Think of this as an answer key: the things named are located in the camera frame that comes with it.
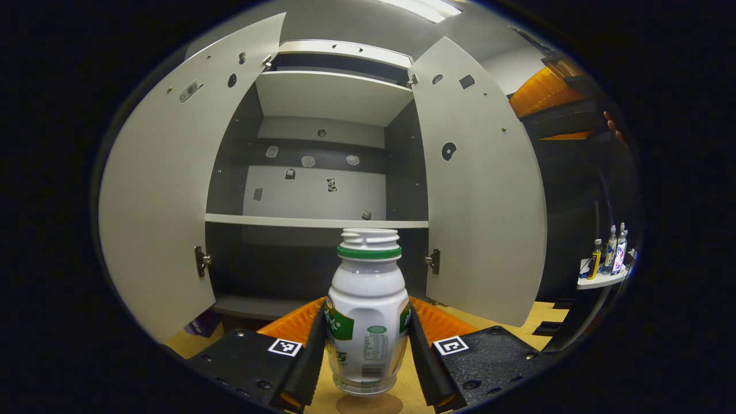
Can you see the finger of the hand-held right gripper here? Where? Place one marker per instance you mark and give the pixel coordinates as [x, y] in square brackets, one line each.
[569, 112]
[569, 129]

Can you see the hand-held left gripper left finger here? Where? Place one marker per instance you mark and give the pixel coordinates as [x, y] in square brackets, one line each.
[307, 368]

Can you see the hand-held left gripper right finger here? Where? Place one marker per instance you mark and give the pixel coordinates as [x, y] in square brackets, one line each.
[428, 368]

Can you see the white plastic bottle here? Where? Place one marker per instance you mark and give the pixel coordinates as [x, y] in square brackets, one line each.
[368, 299]

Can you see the grey cabinet door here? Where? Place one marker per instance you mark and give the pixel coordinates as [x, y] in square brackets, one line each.
[161, 201]
[483, 218]

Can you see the clear drink bottle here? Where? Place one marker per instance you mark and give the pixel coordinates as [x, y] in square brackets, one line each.
[608, 253]

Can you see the pink label drink bottle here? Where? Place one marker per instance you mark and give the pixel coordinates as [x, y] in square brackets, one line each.
[620, 256]

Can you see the yellow drink bottle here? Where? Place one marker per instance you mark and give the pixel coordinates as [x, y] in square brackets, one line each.
[594, 264]

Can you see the grey cabinet drawer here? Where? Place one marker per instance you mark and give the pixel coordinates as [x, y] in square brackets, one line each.
[345, 50]

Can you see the grey cabinet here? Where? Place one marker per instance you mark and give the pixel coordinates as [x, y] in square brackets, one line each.
[322, 98]

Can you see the black backdrop cloth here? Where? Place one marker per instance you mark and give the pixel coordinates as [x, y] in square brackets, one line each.
[575, 218]

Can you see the long ceiling light panel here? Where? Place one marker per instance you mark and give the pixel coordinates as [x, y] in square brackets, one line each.
[420, 7]

